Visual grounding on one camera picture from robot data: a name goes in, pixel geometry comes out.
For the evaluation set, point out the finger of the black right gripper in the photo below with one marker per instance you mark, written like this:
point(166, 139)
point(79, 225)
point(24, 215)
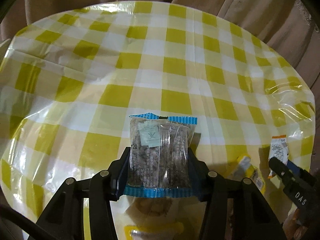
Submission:
point(280, 169)

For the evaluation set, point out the blue-edged clear snack packet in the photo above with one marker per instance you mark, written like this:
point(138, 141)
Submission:
point(158, 162)

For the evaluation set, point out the orange white snack packet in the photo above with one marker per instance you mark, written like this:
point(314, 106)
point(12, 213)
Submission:
point(279, 149)

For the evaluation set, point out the yellow barcode snack packet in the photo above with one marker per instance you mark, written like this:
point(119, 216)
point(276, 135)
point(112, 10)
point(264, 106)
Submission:
point(242, 168)

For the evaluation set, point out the yellow checkered tablecloth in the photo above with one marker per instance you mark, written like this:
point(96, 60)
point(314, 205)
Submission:
point(70, 82)

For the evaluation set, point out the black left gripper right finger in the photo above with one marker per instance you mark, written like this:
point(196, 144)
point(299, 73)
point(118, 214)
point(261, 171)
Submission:
point(210, 187)

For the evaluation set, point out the white round-cookie packet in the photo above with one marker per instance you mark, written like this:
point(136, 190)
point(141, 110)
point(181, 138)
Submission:
point(158, 218)

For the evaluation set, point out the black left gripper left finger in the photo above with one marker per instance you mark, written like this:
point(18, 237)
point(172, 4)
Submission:
point(105, 187)

